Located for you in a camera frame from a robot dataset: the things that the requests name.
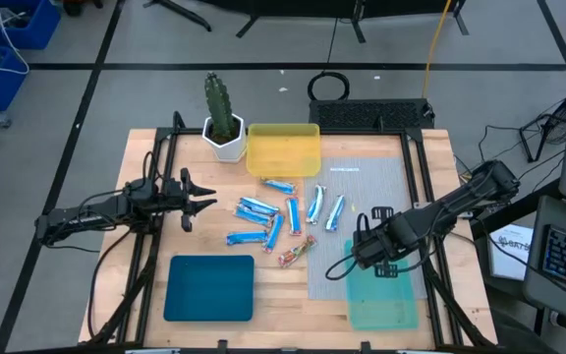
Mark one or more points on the black partition screen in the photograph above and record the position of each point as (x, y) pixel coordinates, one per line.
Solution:
(312, 6)

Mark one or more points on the black perforated metal case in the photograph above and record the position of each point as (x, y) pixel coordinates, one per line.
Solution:
(371, 114)

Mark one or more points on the grey desk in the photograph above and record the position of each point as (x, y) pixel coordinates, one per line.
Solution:
(563, 211)

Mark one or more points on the dark blue plastic bin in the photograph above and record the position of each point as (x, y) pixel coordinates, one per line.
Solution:
(209, 290)

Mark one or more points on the black stand leg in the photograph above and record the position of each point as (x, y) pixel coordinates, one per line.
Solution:
(180, 14)

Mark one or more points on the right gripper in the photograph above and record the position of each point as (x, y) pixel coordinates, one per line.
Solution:
(381, 241)

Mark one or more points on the grey woven mat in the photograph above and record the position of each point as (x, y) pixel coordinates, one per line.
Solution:
(361, 187)

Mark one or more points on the white hexagonal plant pot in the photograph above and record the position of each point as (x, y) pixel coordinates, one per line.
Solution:
(229, 150)

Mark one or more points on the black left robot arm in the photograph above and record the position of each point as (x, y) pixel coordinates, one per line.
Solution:
(81, 218)

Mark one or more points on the black aluminium table frame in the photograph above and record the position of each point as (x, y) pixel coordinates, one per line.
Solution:
(413, 135)

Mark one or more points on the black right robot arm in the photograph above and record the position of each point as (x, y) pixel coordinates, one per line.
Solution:
(460, 201)

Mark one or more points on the green cactus plant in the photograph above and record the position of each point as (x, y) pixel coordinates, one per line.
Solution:
(218, 105)

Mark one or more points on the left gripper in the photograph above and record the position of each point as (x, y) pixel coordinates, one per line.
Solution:
(170, 196)

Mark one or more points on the white printed paper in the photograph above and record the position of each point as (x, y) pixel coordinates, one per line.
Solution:
(509, 260)

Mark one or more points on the red green Chewy granola bar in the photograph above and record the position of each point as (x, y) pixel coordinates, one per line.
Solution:
(297, 251)

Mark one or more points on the teal translucent plastic bin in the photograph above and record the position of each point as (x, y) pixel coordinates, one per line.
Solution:
(381, 305)

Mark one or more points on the yellow translucent plastic bin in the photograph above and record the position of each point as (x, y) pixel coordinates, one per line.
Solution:
(283, 152)

